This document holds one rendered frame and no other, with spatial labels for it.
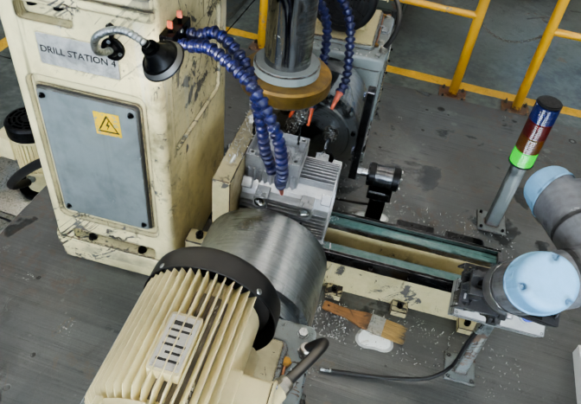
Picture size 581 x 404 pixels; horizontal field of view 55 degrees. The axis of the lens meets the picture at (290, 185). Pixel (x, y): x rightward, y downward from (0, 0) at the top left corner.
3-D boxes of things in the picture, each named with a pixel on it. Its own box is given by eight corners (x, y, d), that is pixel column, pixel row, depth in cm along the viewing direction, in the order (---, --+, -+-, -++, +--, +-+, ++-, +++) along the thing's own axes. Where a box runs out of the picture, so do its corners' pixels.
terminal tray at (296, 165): (243, 179, 123) (245, 154, 118) (257, 150, 131) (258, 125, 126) (296, 192, 121) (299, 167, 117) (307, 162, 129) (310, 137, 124)
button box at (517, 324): (446, 315, 110) (452, 314, 105) (453, 279, 111) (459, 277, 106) (534, 337, 108) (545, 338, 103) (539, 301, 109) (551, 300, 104)
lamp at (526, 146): (515, 152, 139) (522, 138, 136) (514, 138, 144) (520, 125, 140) (539, 158, 138) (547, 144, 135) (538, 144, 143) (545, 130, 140)
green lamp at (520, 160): (509, 166, 142) (515, 152, 139) (508, 152, 147) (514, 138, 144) (533, 171, 142) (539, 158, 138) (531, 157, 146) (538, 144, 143)
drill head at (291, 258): (143, 414, 99) (130, 337, 82) (214, 261, 125) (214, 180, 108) (279, 455, 96) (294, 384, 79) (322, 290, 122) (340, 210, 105)
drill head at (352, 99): (252, 177, 147) (258, 99, 130) (290, 96, 177) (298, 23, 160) (345, 200, 144) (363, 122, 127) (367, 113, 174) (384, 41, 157)
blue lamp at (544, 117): (529, 124, 133) (537, 108, 130) (527, 110, 137) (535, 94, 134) (555, 129, 132) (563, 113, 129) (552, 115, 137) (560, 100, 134)
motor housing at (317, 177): (235, 239, 130) (238, 178, 117) (258, 186, 144) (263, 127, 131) (318, 259, 128) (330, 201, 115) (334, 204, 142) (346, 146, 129)
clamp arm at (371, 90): (345, 177, 138) (363, 91, 121) (347, 170, 140) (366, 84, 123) (359, 181, 138) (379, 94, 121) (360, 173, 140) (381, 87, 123)
